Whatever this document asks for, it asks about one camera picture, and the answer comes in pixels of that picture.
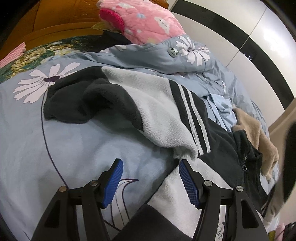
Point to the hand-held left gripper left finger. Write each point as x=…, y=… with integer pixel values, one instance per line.
x=113, y=183

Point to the wooden headboard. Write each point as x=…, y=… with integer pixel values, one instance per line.
x=57, y=20

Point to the light blue shirt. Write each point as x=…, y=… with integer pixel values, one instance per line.
x=222, y=111

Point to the blue floral duvet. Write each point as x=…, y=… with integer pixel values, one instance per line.
x=143, y=58

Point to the panda face button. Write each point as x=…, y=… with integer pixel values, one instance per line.
x=173, y=52

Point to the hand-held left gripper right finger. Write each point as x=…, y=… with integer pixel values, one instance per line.
x=189, y=183

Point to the beige fleece garment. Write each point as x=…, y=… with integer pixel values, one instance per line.
x=254, y=134

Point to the small pink cloth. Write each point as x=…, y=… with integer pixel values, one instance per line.
x=281, y=231

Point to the pink striped cloth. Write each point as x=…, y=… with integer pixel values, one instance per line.
x=13, y=54

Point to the black and grey fleece jacket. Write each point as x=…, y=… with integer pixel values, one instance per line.
x=161, y=115

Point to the green floral cloth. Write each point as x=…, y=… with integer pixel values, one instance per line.
x=46, y=53

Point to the white and black wardrobe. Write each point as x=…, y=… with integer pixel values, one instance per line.
x=242, y=34

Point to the blue floral bed sheet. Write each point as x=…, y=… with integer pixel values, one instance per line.
x=23, y=139

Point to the pink printed quilt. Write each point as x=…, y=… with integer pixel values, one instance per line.
x=148, y=20

